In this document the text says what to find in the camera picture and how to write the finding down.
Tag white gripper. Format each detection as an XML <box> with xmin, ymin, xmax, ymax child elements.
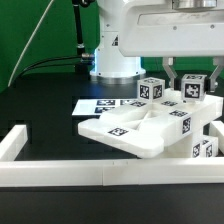
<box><xmin>119</xmin><ymin>0</ymin><xmax>224</xmax><ymax>92</ymax></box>

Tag white chair backrest frame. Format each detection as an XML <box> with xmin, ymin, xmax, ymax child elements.
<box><xmin>78</xmin><ymin>89</ymin><xmax>223</xmax><ymax>158</ymax></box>

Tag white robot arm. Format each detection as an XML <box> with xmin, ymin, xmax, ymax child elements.
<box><xmin>91</xmin><ymin>0</ymin><xmax>224</xmax><ymax>92</ymax></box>

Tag white U-shaped obstacle fence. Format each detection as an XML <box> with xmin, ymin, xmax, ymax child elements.
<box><xmin>0</xmin><ymin>125</ymin><xmax>224</xmax><ymax>187</ymax></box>

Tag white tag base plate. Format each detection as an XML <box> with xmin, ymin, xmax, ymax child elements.
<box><xmin>71</xmin><ymin>98</ymin><xmax>139</xmax><ymax>118</ymax></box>

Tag black camera pole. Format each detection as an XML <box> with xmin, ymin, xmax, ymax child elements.
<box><xmin>71</xmin><ymin>0</ymin><xmax>85</xmax><ymax>55</ymax></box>

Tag white cable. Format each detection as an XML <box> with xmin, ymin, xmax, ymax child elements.
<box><xmin>6</xmin><ymin>0</ymin><xmax>54</xmax><ymax>88</ymax></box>

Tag black cables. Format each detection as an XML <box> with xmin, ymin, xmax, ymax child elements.
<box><xmin>14</xmin><ymin>53</ymin><xmax>96</xmax><ymax>79</ymax></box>

